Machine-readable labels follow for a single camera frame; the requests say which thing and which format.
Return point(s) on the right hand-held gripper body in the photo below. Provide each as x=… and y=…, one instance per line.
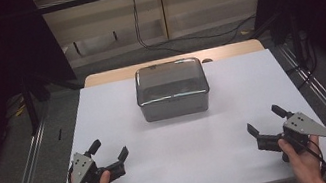
x=296, y=132

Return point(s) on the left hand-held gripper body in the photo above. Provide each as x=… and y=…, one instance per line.
x=88, y=172

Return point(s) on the grey plastic storage box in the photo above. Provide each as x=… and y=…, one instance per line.
x=175, y=108

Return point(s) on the clear plastic box lid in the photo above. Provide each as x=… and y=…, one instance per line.
x=169, y=78

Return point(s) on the person's right hand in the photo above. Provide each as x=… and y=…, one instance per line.
x=304, y=163

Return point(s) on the small black floor item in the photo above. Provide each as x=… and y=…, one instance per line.
x=60, y=134

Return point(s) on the white board sheet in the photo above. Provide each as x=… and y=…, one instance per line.
x=189, y=154

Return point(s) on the light wooden table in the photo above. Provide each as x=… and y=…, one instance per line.
x=107, y=77

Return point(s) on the black metal stand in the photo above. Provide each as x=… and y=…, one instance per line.
x=30, y=108

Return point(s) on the small yellow floor item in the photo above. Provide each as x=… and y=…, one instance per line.
x=20, y=110

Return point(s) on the small dark round item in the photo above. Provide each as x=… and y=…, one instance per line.
x=207, y=60

